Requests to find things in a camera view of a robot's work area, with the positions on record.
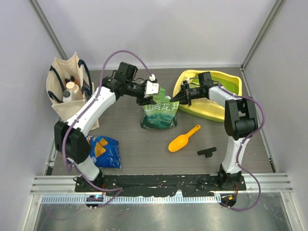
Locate green cat litter bag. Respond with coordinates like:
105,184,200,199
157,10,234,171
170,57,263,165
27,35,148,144
140,88,179,130

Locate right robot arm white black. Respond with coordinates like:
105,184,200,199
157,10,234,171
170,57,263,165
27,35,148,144
170,71,264,190

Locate aluminium rail frame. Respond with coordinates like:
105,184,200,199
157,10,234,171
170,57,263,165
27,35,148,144
30,173,293,204

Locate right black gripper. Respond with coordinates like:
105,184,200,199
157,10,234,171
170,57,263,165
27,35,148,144
170,83,205,106

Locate white bottle in tote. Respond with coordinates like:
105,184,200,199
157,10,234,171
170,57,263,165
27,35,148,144
66,82,80,94

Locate clean litter pellets in box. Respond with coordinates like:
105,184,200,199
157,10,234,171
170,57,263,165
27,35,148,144
199,98,217,104

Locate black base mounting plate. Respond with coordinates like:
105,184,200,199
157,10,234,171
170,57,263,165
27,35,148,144
74,173,247,198

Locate blue Doritos chip bag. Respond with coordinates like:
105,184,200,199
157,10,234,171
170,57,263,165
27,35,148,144
67,135,122,169

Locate yellow green litter box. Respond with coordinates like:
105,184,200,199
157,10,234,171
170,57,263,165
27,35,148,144
173,70,242,122

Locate black bag clip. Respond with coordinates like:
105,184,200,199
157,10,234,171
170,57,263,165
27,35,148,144
197,147,217,158

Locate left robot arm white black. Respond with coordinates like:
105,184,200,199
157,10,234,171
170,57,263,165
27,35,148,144
54,62,159,192

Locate yellow plastic scoop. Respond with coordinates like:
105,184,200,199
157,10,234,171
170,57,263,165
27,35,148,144
168,125,201,152

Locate grey capped bottle in tote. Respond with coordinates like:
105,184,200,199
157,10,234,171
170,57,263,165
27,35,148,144
63,90,75,103

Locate beige canvas tote bag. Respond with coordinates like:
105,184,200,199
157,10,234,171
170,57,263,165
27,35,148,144
46,53,95,121

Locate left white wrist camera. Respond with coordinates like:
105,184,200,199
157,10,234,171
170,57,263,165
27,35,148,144
144,74,160,98

